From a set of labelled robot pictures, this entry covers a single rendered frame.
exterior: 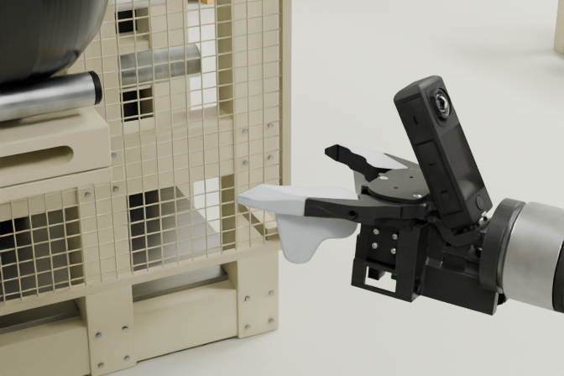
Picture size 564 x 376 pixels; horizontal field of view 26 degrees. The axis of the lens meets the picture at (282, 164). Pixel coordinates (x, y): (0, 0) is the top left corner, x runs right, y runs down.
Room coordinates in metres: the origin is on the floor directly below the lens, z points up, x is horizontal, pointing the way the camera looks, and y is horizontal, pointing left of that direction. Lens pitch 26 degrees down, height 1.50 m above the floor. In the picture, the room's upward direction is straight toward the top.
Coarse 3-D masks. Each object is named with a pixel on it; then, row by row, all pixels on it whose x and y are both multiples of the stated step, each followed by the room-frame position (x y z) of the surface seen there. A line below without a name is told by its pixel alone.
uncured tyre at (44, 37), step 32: (0, 0) 1.29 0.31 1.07; (32, 0) 1.31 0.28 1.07; (64, 0) 1.33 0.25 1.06; (96, 0) 1.37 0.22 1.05; (0, 32) 1.31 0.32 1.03; (32, 32) 1.33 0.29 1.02; (64, 32) 1.35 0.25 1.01; (96, 32) 1.44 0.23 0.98; (0, 64) 1.35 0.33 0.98; (32, 64) 1.37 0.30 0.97; (64, 64) 1.41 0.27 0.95
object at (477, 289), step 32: (384, 192) 0.82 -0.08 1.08; (416, 192) 0.82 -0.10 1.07; (384, 224) 0.81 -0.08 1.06; (416, 224) 0.81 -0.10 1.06; (480, 224) 0.81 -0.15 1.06; (384, 256) 0.82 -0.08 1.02; (416, 256) 0.79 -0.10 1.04; (448, 256) 0.81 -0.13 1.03; (480, 256) 0.81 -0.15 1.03; (416, 288) 0.80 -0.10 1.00; (448, 288) 0.80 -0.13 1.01; (480, 288) 0.78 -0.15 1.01
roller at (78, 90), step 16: (32, 80) 1.43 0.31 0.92; (48, 80) 1.43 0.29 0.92; (64, 80) 1.44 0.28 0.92; (80, 80) 1.44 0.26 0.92; (96, 80) 1.45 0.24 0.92; (0, 96) 1.39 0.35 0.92; (16, 96) 1.40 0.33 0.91; (32, 96) 1.41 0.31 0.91; (48, 96) 1.41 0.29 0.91; (64, 96) 1.42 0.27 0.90; (80, 96) 1.43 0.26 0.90; (96, 96) 1.44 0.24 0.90; (0, 112) 1.39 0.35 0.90; (16, 112) 1.40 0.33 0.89; (32, 112) 1.41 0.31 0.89; (48, 112) 1.42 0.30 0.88
